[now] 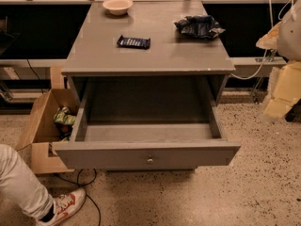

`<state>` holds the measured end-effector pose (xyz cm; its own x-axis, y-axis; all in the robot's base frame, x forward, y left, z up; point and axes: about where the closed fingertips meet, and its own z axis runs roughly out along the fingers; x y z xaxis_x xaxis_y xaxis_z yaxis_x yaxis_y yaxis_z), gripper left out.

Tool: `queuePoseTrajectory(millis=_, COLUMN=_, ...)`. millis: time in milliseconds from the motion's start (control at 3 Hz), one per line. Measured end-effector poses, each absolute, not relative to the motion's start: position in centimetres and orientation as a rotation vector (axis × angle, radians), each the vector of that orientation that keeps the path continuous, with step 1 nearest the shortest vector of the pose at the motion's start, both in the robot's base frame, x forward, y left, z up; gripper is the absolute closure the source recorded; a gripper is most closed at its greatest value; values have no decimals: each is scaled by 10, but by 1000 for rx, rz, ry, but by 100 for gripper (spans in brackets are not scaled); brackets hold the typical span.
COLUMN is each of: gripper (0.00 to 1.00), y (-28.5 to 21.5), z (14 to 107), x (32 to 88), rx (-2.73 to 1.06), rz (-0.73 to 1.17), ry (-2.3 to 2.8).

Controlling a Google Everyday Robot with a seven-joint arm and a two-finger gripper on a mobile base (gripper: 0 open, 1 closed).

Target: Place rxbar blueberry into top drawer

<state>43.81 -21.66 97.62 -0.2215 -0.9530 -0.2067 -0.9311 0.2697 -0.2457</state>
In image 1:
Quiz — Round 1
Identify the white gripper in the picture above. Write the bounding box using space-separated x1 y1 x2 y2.
262 0 301 119

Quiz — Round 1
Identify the blue rxbar blueberry wrapper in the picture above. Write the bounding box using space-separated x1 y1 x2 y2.
117 36 151 50

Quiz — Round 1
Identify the open grey top drawer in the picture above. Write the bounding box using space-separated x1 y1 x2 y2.
55 76 240 170

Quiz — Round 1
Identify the round metal drawer knob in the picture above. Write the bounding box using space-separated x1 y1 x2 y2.
147 157 154 165

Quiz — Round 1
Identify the crumpled blue chip bag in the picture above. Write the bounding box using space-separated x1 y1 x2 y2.
174 15 225 39

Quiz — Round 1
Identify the grey wooden cabinet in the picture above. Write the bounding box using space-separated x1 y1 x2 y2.
61 0 236 171

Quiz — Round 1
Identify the cream ceramic bowl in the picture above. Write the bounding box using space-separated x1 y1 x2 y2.
103 0 133 16

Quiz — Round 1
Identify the green snack bag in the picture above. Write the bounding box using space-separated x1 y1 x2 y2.
54 107 76 141

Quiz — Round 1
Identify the brown cardboard box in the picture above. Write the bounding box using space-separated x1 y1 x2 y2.
16 89 78 174

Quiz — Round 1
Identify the white red sneaker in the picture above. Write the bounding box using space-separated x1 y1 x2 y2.
36 188 87 226

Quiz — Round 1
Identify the white trouser leg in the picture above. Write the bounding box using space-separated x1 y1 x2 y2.
0 144 54 222

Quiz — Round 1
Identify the white hanging cable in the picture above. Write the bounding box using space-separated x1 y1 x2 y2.
230 0 297 81

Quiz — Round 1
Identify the black floor cable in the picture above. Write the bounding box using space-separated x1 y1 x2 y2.
54 168 103 226

